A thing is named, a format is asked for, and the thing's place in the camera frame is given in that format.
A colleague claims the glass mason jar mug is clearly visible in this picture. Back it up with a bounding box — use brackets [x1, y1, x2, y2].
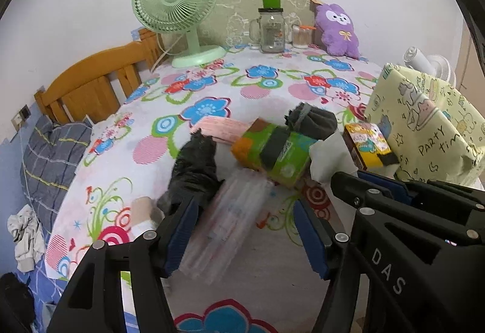
[248, 8, 285, 54]

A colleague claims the yellow patterned storage box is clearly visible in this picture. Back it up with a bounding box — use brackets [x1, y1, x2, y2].
[364, 64, 484, 187]

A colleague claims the wooden bed headboard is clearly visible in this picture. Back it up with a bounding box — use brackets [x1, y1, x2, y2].
[35, 28, 161, 124]

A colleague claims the wall power outlet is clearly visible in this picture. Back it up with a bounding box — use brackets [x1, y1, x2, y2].
[11, 105, 31, 132]

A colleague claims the floral tablecloth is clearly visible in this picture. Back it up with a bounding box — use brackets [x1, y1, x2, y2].
[44, 46, 381, 332]

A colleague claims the beige door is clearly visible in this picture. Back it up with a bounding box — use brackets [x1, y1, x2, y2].
[455, 22, 484, 111]

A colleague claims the grey plaid pillow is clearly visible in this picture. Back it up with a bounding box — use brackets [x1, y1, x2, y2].
[20, 115, 93, 233]

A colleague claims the purple plush bunny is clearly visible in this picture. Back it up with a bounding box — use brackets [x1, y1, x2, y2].
[316, 4, 360, 59]

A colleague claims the yellow cartoon tissue pack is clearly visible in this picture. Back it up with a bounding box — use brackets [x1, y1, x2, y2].
[343, 123, 399, 177]

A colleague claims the crumpled white grey cloth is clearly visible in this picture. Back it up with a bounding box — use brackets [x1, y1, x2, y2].
[7, 205, 45, 273]

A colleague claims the clear plastic tissue pack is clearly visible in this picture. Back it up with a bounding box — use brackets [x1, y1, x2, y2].
[179, 168, 274, 284]

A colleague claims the white standing fan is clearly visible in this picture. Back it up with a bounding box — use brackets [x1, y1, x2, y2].
[403, 46, 456, 86]

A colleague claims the pink cloth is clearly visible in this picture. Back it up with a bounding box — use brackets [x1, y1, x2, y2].
[191, 116, 251, 145]

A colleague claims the green patterned cardboard panel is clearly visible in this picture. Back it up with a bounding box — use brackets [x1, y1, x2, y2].
[197, 0, 314, 47]

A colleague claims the small jar of cotton swabs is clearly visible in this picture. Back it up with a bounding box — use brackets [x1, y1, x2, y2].
[292, 24, 316, 49]

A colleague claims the white tissue paper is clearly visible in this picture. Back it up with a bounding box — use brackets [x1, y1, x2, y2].
[309, 132, 358, 183]

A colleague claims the black plastic bag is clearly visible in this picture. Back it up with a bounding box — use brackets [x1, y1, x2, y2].
[156, 129, 224, 217]

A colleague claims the green cup on jar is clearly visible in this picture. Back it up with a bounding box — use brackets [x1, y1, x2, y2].
[262, 0, 281, 9]

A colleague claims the green desk fan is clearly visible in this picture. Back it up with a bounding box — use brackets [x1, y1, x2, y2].
[132, 0, 225, 69]

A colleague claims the blue bed sheet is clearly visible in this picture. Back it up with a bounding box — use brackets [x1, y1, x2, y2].
[0, 234, 137, 333]

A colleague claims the beige and white sock roll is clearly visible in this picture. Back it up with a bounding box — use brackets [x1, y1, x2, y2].
[131, 197, 164, 239]

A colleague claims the dark grey sock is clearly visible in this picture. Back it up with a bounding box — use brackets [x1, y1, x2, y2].
[285, 102, 338, 140]

